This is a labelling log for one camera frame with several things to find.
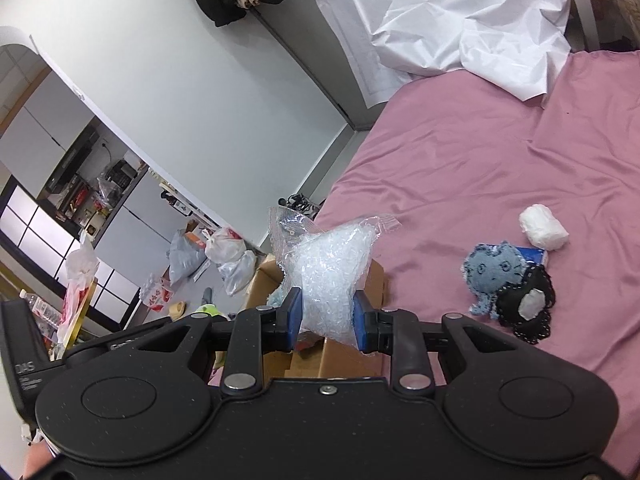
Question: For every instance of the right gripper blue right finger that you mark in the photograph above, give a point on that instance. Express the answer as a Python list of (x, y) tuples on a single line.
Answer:
[(371, 326)]

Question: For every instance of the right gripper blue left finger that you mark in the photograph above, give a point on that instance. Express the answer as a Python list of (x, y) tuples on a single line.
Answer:
[(289, 317)]

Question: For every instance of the clear bag of white pellets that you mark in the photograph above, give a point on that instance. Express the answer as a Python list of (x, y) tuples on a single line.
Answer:
[(328, 266)]

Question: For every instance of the grey blue felt octopus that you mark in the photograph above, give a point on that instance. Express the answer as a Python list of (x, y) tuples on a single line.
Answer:
[(487, 269)]

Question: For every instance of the black lace pouch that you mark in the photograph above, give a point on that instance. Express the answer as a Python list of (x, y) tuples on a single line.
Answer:
[(525, 307)]

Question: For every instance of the blue tissue packet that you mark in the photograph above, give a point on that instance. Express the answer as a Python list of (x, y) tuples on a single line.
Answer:
[(534, 255)]

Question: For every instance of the brown cardboard box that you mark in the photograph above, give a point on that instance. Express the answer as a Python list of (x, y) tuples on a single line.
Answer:
[(322, 350)]

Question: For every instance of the white plastic bag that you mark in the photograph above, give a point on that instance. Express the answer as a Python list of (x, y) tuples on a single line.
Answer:
[(223, 246)]

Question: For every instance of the grey plastic bag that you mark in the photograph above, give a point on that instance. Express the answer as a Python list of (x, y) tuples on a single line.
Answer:
[(185, 257)]

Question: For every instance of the orange white cardboard box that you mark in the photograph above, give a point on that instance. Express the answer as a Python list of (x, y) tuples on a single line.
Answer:
[(156, 292)]

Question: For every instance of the white cabinet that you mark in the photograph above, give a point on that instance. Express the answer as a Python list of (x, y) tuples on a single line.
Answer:
[(65, 175)]

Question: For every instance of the pink bed sheet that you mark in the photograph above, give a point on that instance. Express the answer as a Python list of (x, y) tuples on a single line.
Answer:
[(456, 160)]

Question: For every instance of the white sheet cover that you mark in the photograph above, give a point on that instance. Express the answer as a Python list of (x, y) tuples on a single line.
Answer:
[(517, 45)]

